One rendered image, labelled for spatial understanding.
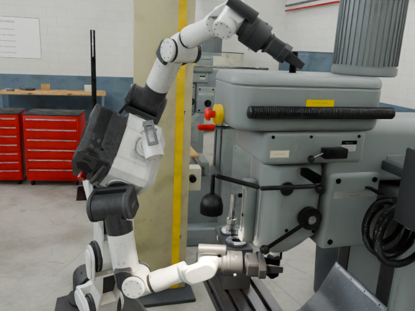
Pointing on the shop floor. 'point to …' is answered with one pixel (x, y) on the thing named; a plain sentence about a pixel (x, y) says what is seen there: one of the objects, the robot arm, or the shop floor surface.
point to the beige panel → (150, 228)
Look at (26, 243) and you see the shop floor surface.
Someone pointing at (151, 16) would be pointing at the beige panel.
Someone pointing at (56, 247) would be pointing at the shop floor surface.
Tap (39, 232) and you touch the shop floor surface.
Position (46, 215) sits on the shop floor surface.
